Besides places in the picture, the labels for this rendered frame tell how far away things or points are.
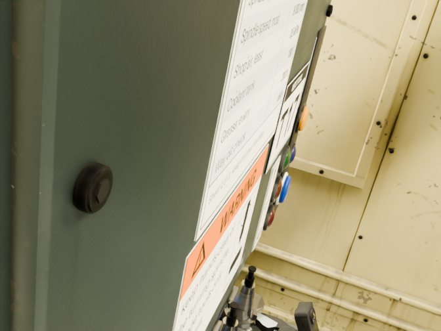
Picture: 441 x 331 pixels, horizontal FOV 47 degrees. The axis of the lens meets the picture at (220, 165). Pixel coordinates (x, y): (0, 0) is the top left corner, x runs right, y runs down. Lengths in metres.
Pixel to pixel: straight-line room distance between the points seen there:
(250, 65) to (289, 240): 1.19
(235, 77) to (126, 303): 0.10
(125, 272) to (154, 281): 0.04
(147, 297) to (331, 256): 1.23
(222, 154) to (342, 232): 1.15
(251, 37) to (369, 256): 1.20
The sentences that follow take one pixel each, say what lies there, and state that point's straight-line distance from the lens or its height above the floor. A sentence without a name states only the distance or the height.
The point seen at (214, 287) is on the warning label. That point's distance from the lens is 0.33.
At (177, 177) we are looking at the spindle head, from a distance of 0.18.
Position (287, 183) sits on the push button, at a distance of 0.53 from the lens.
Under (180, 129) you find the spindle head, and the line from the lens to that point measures 0.16.
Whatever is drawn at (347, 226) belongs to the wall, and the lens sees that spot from 1.36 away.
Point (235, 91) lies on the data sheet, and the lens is 0.22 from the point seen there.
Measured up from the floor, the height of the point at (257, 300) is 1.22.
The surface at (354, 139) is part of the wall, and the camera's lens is 1.26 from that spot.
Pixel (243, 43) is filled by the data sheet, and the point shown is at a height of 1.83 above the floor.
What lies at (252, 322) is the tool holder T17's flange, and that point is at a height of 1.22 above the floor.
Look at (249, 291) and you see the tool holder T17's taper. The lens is 0.95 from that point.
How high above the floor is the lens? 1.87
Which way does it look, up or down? 25 degrees down
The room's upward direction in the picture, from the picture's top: 12 degrees clockwise
